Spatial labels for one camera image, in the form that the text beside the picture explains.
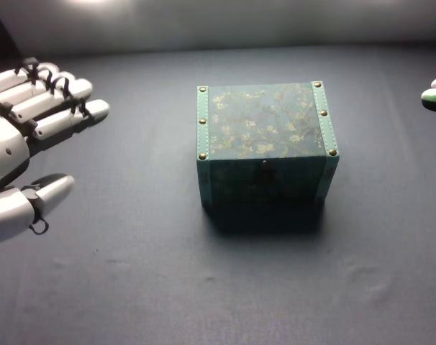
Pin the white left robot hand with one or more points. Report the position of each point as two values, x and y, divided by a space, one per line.
5 143

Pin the grey table cloth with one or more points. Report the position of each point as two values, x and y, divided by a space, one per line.
131 287

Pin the teal floral box lid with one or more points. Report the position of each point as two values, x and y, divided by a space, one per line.
261 122

